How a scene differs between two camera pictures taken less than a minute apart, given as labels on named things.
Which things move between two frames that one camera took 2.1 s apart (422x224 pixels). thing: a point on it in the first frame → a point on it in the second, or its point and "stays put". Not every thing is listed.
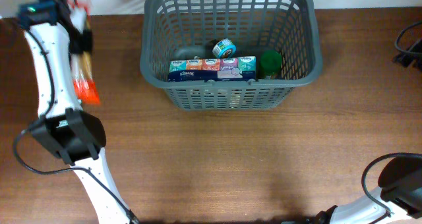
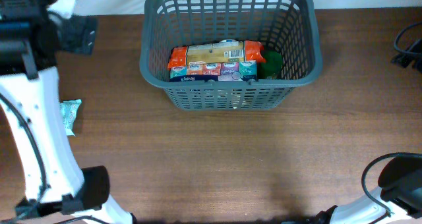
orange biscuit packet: (84, 85) → (228, 51)
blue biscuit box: (228, 69) stays put
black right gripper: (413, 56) stays put
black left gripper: (87, 43) stays put
